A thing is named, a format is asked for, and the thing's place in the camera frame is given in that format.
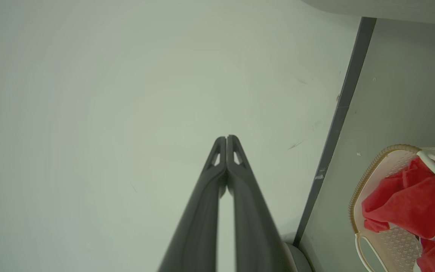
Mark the red shorts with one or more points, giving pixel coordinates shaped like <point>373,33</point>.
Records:
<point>410,204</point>

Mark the black baseboard strip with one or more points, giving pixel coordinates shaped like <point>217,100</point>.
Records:
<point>338,121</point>

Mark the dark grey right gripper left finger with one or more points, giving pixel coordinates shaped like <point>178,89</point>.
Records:
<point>198,219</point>

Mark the grey round robot base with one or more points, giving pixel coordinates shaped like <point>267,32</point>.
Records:
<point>300,258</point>

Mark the cream plastic laundry basket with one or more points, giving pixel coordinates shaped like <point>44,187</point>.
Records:
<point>389,241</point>

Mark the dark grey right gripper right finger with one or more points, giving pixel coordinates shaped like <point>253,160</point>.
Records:
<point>253,219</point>

